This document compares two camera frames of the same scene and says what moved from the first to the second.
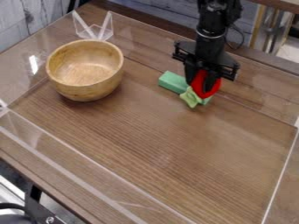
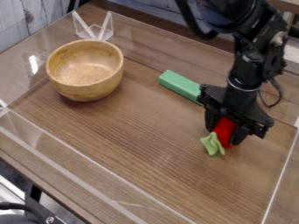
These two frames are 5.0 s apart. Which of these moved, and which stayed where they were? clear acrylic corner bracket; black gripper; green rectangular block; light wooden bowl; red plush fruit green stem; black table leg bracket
Moved: red plush fruit green stem; black gripper
Stayed: clear acrylic corner bracket; black table leg bracket; green rectangular block; light wooden bowl
